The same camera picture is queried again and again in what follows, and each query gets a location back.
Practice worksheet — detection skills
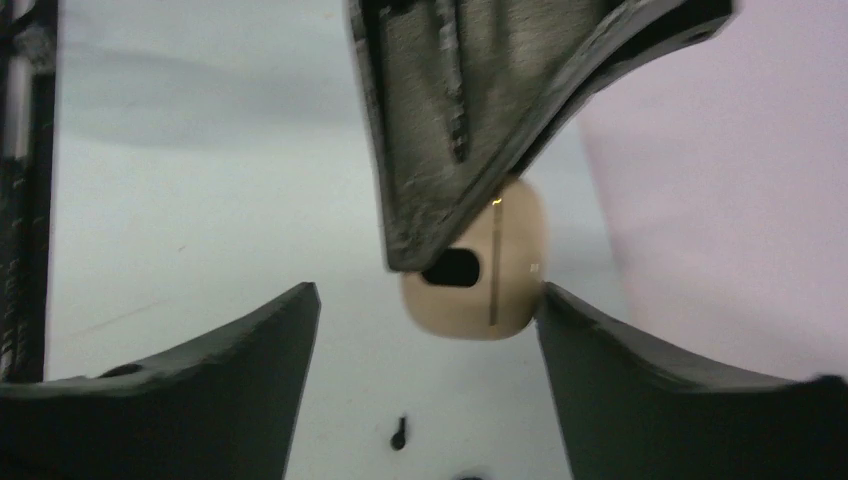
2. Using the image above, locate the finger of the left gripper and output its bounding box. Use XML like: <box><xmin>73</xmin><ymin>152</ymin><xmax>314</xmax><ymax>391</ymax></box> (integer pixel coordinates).
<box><xmin>347</xmin><ymin>0</ymin><xmax>736</xmax><ymax>272</ymax></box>

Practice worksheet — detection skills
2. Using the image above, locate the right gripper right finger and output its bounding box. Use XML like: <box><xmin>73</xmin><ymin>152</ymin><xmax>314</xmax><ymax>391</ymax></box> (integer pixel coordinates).
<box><xmin>536</xmin><ymin>283</ymin><xmax>847</xmax><ymax>479</ymax></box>

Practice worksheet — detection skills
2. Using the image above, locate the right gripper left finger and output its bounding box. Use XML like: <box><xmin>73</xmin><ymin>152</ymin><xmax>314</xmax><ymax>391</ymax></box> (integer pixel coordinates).
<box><xmin>1</xmin><ymin>282</ymin><xmax>321</xmax><ymax>479</ymax></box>

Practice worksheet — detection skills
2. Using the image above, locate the beige earbud charging case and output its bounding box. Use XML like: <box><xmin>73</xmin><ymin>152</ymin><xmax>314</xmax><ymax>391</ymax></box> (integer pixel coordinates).
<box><xmin>400</xmin><ymin>177</ymin><xmax>549</xmax><ymax>341</ymax></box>

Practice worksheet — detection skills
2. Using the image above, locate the black earbud left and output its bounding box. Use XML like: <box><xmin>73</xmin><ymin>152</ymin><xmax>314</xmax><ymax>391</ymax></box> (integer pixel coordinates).
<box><xmin>389</xmin><ymin>415</ymin><xmax>408</xmax><ymax>452</ymax></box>

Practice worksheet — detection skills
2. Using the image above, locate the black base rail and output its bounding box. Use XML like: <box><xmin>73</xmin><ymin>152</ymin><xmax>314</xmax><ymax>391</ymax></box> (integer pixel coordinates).
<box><xmin>1</xmin><ymin>1</ymin><xmax>60</xmax><ymax>383</ymax></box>

